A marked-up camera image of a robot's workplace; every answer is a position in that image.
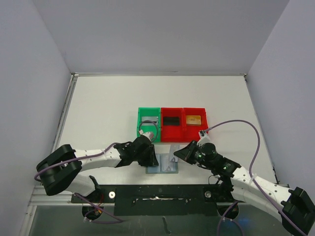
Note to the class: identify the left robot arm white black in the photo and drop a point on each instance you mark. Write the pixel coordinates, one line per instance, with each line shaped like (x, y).
(62, 169)

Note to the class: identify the black card in red bin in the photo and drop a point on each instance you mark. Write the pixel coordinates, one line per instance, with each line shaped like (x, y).
(171, 121)

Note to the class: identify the orange card in red bin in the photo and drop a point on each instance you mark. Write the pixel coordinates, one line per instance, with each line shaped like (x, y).
(194, 120)

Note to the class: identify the red bin right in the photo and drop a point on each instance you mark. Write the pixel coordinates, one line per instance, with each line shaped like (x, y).
(191, 133)

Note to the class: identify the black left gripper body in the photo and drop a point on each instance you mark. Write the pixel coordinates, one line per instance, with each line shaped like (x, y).
(143, 159)

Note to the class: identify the red bin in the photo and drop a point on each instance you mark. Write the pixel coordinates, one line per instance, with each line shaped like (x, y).
(171, 133)
(191, 133)

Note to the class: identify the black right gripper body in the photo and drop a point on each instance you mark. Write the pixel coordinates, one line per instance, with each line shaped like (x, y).
(192, 151)

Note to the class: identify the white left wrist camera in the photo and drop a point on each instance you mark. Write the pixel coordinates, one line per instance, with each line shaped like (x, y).
(149, 135)

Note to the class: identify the green plastic bin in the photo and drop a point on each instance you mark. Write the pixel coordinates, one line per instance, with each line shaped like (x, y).
(149, 127)

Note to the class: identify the red bin middle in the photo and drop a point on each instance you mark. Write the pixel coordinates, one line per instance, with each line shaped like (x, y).
(171, 133)

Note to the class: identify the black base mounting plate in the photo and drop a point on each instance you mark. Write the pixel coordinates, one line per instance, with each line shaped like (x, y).
(166, 200)

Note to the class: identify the green leather card holder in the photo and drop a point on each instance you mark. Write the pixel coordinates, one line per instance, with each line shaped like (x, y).
(166, 165)

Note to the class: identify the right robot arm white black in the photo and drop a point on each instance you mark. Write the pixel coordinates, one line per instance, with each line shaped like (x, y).
(293, 207)

